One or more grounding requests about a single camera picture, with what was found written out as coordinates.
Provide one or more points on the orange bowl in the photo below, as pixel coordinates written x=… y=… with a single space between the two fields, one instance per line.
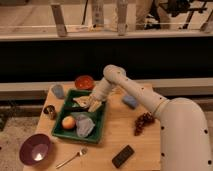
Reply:
x=84 y=82

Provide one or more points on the metal spoon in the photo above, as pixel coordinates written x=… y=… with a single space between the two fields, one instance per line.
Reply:
x=81 y=152

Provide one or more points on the orange apple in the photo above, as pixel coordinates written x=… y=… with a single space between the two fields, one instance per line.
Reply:
x=68 y=122

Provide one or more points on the green plastic tray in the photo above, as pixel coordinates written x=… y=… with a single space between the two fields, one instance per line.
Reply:
x=97 y=117

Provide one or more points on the bunch of red grapes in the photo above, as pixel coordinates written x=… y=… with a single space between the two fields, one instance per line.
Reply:
x=142 y=121

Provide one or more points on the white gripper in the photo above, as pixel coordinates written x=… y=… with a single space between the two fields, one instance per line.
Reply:
x=100 y=93

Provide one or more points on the black remote control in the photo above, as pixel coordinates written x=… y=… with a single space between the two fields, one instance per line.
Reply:
x=119 y=159

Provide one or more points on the black handled brush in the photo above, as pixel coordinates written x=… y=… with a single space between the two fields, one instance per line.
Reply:
x=75 y=109

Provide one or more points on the grey crumpled cloth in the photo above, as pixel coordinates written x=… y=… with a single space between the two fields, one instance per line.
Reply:
x=84 y=125

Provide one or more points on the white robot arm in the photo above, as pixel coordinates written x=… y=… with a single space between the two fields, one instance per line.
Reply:
x=184 y=136

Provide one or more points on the purple bowl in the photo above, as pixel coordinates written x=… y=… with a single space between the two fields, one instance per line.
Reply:
x=34 y=149

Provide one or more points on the light blue cup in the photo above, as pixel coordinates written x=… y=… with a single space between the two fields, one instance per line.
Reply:
x=57 y=90

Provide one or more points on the blue sponge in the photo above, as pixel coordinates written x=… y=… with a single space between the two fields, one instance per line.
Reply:
x=130 y=101

